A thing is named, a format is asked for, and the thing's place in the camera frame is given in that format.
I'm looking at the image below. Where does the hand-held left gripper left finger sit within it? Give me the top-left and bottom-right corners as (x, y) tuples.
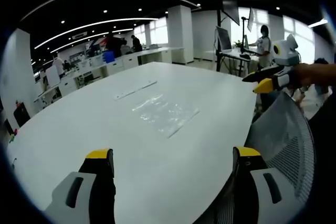
(44, 148), (117, 224)

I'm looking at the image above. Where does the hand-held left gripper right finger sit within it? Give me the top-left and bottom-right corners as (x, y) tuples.
(232, 145), (302, 224)

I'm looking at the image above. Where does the clear resealable plastic bag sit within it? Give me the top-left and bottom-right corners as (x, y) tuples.
(131, 93), (201, 139)

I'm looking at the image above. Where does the person's right hand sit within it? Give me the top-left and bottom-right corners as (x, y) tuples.
(292, 62), (320, 88)

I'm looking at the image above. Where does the white standing desk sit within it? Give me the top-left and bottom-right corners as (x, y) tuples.
(217, 49), (259, 76)

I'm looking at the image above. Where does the hanging dark monitor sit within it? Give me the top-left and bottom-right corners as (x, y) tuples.
(222, 0), (240, 26)
(246, 7), (254, 32)

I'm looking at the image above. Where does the desktop computer monitor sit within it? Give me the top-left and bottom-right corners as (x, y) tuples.
(215, 26), (233, 53)

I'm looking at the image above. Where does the grey mesh office chair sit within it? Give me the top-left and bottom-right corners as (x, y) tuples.
(217, 91), (316, 224)

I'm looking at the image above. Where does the white flat strip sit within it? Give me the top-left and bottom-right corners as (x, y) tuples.
(113, 80), (158, 101)

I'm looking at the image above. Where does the long white cabinet counter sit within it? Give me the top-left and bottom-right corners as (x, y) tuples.
(33, 47), (185, 104)

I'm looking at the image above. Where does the blue storage bin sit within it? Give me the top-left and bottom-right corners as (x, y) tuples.
(102, 50), (117, 63)

